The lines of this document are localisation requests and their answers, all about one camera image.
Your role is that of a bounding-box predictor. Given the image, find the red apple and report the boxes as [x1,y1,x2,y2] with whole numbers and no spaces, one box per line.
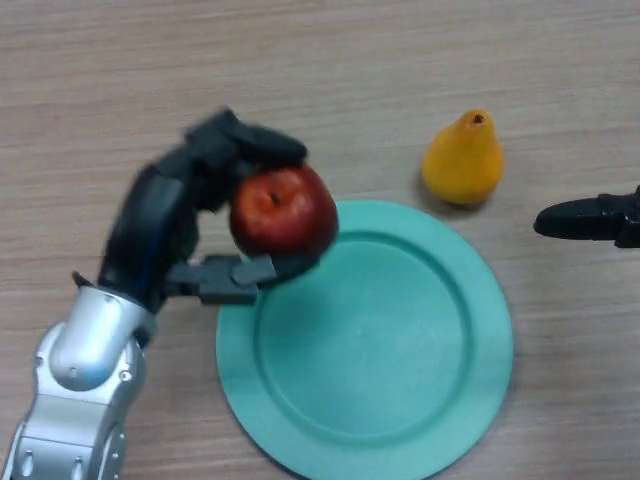
[228,163,340,257]

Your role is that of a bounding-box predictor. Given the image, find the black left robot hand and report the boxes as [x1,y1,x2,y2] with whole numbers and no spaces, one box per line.
[97,106,326,316]

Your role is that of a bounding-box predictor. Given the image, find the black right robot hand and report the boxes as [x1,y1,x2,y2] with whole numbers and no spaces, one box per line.
[532,184,640,250]

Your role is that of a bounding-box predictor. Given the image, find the yellow pear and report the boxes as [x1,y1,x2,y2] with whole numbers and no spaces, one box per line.
[421,108,505,206]

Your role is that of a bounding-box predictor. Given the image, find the green round plate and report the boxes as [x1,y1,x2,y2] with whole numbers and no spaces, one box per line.
[215,199,515,476]

